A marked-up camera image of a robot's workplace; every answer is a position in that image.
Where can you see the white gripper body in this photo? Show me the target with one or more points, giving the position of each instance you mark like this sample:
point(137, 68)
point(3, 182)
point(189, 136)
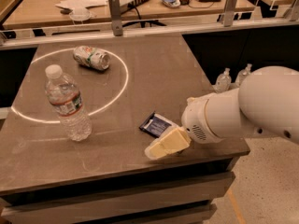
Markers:
point(195, 120)

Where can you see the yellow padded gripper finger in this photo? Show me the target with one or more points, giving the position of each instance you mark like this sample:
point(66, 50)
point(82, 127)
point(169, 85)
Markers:
point(173, 140)

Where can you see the blue rxbar blueberry wrapper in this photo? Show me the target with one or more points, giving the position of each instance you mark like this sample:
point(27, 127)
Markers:
point(155, 125)

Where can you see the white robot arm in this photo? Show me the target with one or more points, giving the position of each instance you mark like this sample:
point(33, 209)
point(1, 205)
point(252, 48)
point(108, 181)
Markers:
point(265, 104)

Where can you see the clear sanitizer bottle left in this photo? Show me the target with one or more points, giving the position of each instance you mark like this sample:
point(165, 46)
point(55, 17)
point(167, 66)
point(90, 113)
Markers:
point(223, 81)

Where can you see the clear sanitizer bottle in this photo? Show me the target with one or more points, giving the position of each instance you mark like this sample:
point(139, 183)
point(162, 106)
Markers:
point(223, 81)
point(243, 74)

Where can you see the clear sanitizer bottle right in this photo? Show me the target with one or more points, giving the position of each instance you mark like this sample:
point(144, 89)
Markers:
point(243, 74)

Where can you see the crushed white green can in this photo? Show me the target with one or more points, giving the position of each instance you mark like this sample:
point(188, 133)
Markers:
point(92, 57)

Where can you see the clear plastic water bottle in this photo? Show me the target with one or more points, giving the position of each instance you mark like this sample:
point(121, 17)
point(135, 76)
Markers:
point(64, 96)

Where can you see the blue white packet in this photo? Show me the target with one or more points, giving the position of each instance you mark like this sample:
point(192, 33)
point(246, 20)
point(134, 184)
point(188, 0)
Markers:
point(171, 3)

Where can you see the grey power strip box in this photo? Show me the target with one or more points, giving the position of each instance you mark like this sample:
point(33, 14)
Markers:
point(126, 5)

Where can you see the clear plastic lid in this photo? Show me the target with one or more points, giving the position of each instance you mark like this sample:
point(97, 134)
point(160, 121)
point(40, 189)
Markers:
point(80, 14)

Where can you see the white papers on desk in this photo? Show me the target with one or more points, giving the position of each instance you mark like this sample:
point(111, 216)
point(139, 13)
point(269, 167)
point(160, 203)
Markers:
point(81, 3)

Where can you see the wooden desk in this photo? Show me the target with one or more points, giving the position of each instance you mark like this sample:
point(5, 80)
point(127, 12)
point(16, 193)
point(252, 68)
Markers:
point(40, 13)

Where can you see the grey metal post right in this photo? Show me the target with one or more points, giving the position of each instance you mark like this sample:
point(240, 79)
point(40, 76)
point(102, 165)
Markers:
point(229, 13)

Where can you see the grey metal post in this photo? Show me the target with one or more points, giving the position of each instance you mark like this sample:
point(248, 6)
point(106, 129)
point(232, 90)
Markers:
point(229, 13)
point(115, 14)

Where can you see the grey metal post left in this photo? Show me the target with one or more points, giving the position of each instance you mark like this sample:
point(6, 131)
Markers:
point(115, 14)

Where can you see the grey metal rail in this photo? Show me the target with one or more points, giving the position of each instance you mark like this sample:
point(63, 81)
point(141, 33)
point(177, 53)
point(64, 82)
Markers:
point(26, 39)

